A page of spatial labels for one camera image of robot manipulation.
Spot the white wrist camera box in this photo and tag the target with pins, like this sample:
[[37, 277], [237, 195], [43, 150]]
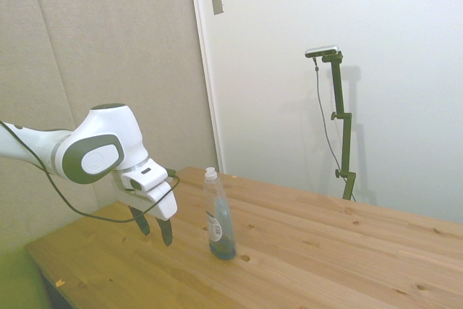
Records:
[[144, 177]]

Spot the grey wall switch plate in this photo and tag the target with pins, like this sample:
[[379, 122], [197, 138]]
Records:
[[217, 1]]

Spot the silver exterior camera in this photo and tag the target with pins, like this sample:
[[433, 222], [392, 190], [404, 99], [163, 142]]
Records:
[[322, 50]]

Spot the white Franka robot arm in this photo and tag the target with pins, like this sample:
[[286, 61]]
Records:
[[97, 135]]

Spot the white door frame trim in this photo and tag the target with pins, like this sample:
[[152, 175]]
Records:
[[206, 66]]

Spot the dark green camera stand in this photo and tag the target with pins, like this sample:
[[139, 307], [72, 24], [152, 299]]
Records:
[[343, 131]]

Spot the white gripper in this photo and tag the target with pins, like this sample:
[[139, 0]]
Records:
[[159, 202]]

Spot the clear dish soap bottle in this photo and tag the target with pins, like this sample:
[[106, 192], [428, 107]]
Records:
[[218, 222]]

